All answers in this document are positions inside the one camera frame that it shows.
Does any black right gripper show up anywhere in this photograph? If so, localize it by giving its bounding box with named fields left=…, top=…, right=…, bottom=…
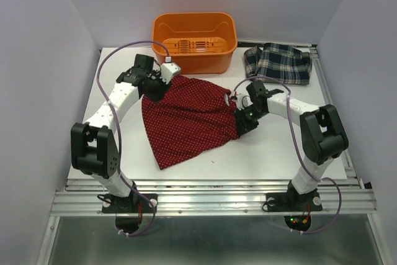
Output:
left=232, top=105, right=266, bottom=138

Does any red polka dot skirt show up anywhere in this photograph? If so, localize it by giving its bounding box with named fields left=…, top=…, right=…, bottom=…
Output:
left=141, top=76, right=239, bottom=170

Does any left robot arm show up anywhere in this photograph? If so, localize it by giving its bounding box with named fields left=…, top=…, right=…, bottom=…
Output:
left=71, top=54, right=181, bottom=213

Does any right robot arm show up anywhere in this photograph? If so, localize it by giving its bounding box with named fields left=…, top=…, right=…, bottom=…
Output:
left=230, top=81, right=349, bottom=212

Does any orange plastic basket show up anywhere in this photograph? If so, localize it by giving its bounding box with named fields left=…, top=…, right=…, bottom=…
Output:
left=152, top=12, right=238, bottom=74

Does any navy plaid skirt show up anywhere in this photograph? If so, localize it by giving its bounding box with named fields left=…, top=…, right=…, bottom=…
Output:
left=243, top=43, right=312, bottom=86

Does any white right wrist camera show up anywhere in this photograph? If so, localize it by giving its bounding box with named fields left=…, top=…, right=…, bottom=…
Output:
left=230, top=92, right=251, bottom=110

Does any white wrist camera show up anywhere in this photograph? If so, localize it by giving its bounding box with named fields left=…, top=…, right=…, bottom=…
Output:
left=160, top=62, right=181, bottom=84
left=230, top=92, right=251, bottom=110

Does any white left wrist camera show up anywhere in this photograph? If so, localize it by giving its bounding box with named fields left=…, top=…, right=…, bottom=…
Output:
left=160, top=62, right=181, bottom=84

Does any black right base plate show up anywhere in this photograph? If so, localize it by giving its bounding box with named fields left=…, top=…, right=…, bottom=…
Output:
left=262, top=192, right=323, bottom=212

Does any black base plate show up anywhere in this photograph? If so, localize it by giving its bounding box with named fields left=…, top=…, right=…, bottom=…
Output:
left=262, top=192, right=323, bottom=212
left=97, top=193, right=153, bottom=214

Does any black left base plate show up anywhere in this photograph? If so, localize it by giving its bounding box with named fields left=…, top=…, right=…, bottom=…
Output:
left=97, top=193, right=153, bottom=214

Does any aluminium rail frame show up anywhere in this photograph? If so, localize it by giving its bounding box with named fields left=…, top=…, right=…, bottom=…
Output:
left=35, top=41, right=385, bottom=265

